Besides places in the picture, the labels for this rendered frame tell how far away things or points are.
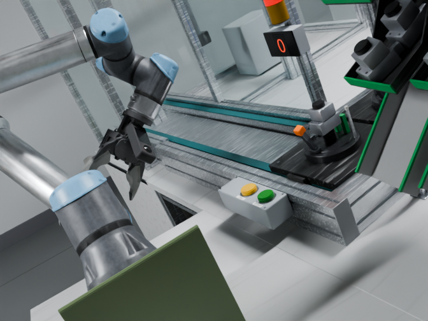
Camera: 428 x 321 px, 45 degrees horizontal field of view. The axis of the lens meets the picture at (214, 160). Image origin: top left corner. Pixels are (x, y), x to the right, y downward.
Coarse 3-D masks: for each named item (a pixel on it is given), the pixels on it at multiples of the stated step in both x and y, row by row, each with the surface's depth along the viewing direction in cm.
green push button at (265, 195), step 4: (260, 192) 120; (264, 192) 119; (268, 192) 119; (272, 192) 118; (260, 196) 119; (264, 196) 118; (268, 196) 117; (272, 196) 118; (260, 200) 118; (264, 200) 117; (268, 200) 117
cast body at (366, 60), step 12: (360, 48) 88; (372, 48) 87; (384, 48) 88; (396, 48) 90; (360, 60) 88; (372, 60) 88; (384, 60) 89; (396, 60) 89; (360, 72) 91; (372, 72) 89; (384, 72) 90
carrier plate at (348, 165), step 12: (360, 132) 127; (300, 144) 134; (288, 156) 131; (300, 156) 128; (348, 156) 119; (276, 168) 128; (288, 168) 126; (300, 168) 123; (312, 168) 121; (324, 168) 119; (336, 168) 116; (348, 168) 114; (312, 180) 118; (324, 180) 114; (336, 180) 112
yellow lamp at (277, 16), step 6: (282, 0) 131; (270, 6) 131; (276, 6) 130; (282, 6) 131; (270, 12) 132; (276, 12) 131; (282, 12) 131; (288, 12) 133; (270, 18) 134; (276, 18) 132; (282, 18) 132; (288, 18) 133
